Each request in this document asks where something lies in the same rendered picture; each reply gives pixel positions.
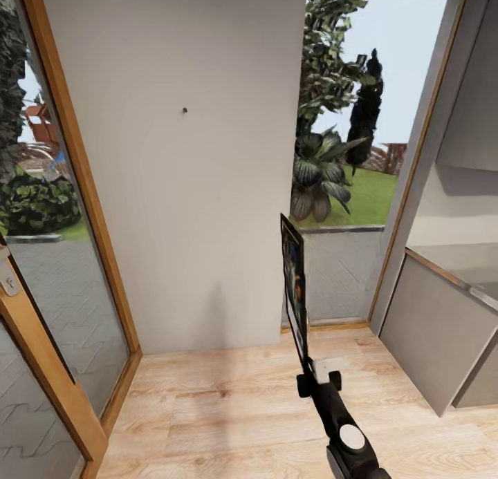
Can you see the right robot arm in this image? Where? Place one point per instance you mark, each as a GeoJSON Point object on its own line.
{"type": "Point", "coordinates": [349, 454]}

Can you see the door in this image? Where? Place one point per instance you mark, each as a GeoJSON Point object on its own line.
{"type": "Point", "coordinates": [68, 345]}

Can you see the fixed window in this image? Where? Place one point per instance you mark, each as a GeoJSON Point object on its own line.
{"type": "Point", "coordinates": [370, 77]}

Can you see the dishwasher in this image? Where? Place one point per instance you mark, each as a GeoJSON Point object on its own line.
{"type": "Point", "coordinates": [481, 386]}

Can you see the cabinet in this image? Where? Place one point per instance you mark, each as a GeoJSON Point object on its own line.
{"type": "Point", "coordinates": [471, 139]}

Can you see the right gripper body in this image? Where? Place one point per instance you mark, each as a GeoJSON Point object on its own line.
{"type": "Point", "coordinates": [307, 386]}

